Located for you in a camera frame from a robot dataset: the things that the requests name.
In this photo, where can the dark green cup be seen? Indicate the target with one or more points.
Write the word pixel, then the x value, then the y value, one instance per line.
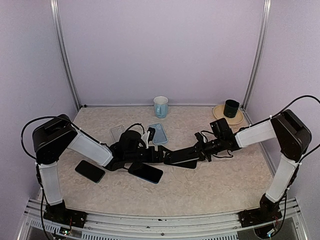
pixel 231 108

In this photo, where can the aluminium frame post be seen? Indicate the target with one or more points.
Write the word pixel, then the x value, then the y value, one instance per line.
pixel 54 5
pixel 258 53

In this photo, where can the light blue mug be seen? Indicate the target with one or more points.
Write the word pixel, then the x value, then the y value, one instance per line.
pixel 160 104

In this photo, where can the black phone white edge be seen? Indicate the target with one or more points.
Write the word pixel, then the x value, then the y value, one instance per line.
pixel 183 158

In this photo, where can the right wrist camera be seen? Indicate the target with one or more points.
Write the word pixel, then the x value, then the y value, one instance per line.
pixel 201 138

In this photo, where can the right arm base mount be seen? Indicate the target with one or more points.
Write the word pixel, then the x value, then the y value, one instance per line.
pixel 267 211

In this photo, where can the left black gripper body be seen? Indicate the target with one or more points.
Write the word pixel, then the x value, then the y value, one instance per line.
pixel 151 158

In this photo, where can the beige plate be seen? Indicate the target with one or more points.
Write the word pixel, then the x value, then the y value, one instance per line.
pixel 218 114

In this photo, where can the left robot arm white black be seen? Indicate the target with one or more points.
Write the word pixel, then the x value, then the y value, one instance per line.
pixel 59 133

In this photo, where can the clear phone case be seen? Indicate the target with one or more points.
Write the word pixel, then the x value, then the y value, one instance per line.
pixel 116 132

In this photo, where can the left aluminium frame post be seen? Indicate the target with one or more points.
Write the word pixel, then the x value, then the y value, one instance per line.
pixel 54 5

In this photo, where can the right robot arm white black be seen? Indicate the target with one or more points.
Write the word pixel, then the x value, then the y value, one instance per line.
pixel 285 128

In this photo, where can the light blue phone case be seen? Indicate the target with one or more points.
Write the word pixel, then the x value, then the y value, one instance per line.
pixel 160 137

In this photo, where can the black phone left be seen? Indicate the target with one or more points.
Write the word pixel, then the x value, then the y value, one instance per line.
pixel 90 171

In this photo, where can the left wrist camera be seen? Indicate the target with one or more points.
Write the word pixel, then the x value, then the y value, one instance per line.
pixel 148 136

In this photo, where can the black phone blue edge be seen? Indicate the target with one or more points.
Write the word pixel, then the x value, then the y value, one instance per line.
pixel 146 172

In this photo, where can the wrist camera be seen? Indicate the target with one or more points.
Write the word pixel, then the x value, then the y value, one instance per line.
pixel 201 138
pixel 148 136

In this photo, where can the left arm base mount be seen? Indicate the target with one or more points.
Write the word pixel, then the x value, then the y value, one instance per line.
pixel 60 214

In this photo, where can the right aluminium frame post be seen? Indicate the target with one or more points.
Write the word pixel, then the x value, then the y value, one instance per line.
pixel 258 53

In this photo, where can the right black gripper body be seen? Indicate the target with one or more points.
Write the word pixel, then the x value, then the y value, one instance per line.
pixel 206 149

